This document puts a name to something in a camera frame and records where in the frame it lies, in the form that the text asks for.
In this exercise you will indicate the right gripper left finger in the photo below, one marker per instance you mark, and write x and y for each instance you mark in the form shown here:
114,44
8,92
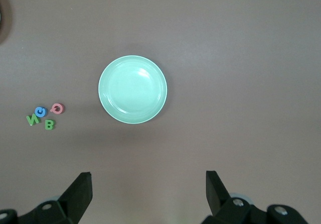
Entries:
80,191

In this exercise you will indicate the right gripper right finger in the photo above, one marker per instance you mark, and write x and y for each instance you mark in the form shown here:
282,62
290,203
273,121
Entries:
215,191

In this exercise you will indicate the green capital B block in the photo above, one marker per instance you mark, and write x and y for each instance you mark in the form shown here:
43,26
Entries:
47,124

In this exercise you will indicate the pink letter Q block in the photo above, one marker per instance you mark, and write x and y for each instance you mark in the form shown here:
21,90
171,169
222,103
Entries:
60,111

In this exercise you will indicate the green letter N block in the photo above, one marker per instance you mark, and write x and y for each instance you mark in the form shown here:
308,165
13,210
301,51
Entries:
33,119

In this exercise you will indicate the blue letter G block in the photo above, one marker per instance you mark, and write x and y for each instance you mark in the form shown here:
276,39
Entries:
37,112

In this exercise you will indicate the light green plate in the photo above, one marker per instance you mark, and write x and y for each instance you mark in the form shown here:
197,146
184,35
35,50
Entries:
133,89

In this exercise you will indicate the brown table mat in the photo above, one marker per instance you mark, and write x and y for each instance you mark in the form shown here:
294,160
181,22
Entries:
225,45

